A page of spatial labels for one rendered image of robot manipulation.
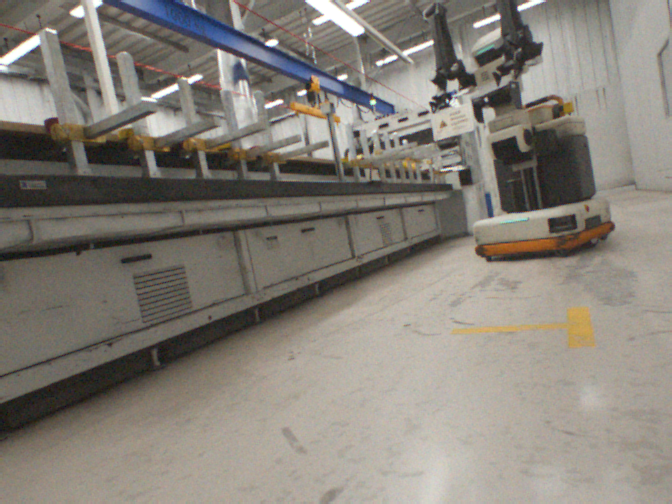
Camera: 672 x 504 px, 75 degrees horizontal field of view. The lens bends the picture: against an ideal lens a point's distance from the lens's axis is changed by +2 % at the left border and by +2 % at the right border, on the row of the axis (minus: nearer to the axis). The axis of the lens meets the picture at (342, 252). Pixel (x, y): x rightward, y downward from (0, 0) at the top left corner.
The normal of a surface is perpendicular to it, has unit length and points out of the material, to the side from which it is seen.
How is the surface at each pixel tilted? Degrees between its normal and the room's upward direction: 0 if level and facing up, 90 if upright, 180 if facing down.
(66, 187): 90
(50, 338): 90
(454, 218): 90
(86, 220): 90
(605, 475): 0
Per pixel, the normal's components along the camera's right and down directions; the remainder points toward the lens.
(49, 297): 0.88, -0.13
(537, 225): -0.75, 0.18
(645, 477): -0.19, -0.98
